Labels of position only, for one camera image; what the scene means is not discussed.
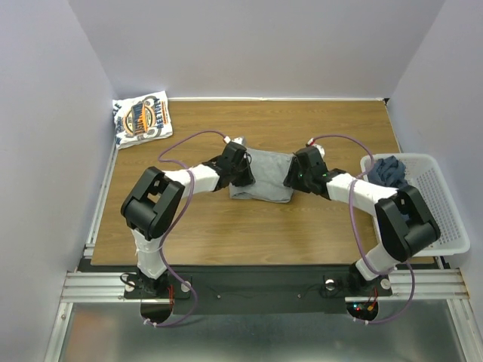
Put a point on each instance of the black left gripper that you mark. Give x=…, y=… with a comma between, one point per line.
x=248, y=179

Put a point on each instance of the aluminium frame rail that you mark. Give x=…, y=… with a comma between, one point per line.
x=423, y=319

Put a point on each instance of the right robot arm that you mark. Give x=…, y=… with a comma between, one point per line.
x=406, y=224

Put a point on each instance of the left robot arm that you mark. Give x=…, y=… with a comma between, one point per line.
x=150, y=209

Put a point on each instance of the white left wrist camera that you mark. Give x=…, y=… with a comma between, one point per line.
x=238, y=140

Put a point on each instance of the navy blue tank top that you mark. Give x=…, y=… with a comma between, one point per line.
x=388, y=172

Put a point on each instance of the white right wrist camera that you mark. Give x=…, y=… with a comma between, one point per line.
x=312, y=143

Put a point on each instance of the grey tank top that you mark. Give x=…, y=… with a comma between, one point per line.
x=269, y=170

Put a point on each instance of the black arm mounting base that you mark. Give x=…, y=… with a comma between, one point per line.
x=259, y=289

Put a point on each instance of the white plastic laundry basket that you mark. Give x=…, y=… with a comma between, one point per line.
x=423, y=172

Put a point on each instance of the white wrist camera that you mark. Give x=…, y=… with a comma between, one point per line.
x=312, y=143
x=238, y=140

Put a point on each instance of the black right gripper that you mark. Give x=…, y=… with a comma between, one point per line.
x=293, y=173

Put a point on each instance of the white printed tank top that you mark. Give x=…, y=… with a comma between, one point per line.
x=141, y=119

